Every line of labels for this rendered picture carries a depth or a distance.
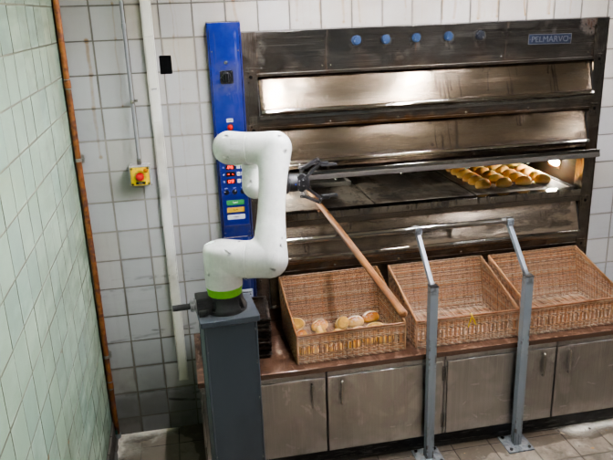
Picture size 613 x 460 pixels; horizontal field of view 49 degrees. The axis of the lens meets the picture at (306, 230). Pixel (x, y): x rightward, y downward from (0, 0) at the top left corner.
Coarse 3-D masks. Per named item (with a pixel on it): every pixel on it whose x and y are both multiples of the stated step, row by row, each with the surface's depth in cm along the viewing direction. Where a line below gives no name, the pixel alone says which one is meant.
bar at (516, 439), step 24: (288, 240) 316; (312, 240) 318; (432, 288) 312; (528, 288) 322; (432, 312) 316; (528, 312) 326; (432, 336) 320; (528, 336) 331; (432, 360) 324; (432, 384) 328; (432, 408) 333; (432, 432) 337; (432, 456) 342
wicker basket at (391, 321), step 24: (288, 288) 358; (312, 288) 361; (336, 288) 363; (360, 288) 366; (288, 312) 333; (312, 312) 361; (336, 312) 364; (360, 312) 366; (384, 312) 360; (288, 336) 343; (312, 336) 319; (336, 336) 322; (360, 336) 325; (312, 360) 323
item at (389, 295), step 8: (320, 208) 354; (328, 216) 337; (336, 224) 324; (344, 232) 313; (344, 240) 305; (352, 248) 293; (360, 256) 282; (368, 264) 273; (368, 272) 269; (376, 272) 266; (376, 280) 259; (384, 288) 250; (392, 296) 243; (392, 304) 239; (400, 304) 237; (400, 312) 232
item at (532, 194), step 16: (512, 192) 378; (528, 192) 377; (544, 192) 376; (560, 192) 378; (576, 192) 380; (336, 208) 359; (352, 208) 358; (368, 208) 359; (384, 208) 361; (400, 208) 362; (416, 208) 364; (432, 208) 366
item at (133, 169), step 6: (144, 162) 328; (132, 168) 322; (138, 168) 322; (144, 168) 323; (150, 168) 324; (132, 174) 322; (144, 174) 324; (150, 174) 324; (132, 180) 323; (144, 180) 324; (150, 180) 325; (132, 186) 325
